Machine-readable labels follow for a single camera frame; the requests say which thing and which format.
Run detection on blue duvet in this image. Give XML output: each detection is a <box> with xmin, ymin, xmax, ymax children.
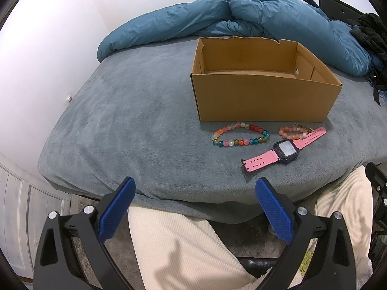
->
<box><xmin>97</xmin><ymin>0</ymin><xmax>371</xmax><ymax>76</ymax></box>

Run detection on black clothes pile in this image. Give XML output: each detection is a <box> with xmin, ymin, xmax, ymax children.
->
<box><xmin>347</xmin><ymin>13</ymin><xmax>386</xmax><ymax>65</ymax></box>

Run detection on black headboard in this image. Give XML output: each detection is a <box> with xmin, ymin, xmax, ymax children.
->
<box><xmin>319</xmin><ymin>0</ymin><xmax>363</xmax><ymax>22</ymax></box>

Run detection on orange pink bead bracelet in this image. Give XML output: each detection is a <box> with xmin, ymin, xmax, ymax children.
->
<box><xmin>278</xmin><ymin>123</ymin><xmax>314</xmax><ymax>141</ymax></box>

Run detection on grey fleece bed blanket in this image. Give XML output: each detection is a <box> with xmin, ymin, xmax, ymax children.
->
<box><xmin>38</xmin><ymin>37</ymin><xmax>386</xmax><ymax>224</ymax></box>

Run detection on cream ribbed trousers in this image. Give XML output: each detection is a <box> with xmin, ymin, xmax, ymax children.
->
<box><xmin>128</xmin><ymin>166</ymin><xmax>373</xmax><ymax>289</ymax></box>

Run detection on white cabinet door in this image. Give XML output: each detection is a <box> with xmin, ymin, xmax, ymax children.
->
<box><xmin>1</xmin><ymin>155</ymin><xmax>71</xmax><ymax>278</ymax></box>

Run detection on pink strap digital watch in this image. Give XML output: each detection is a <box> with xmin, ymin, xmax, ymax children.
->
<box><xmin>241</xmin><ymin>127</ymin><xmax>327</xmax><ymax>173</ymax></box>

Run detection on multicolour bead bracelet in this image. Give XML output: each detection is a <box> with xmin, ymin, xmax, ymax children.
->
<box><xmin>210</xmin><ymin>122</ymin><xmax>270</xmax><ymax>148</ymax></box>

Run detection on brown cardboard box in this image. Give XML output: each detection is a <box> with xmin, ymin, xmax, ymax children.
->
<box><xmin>190</xmin><ymin>37</ymin><xmax>342</xmax><ymax>123</ymax></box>

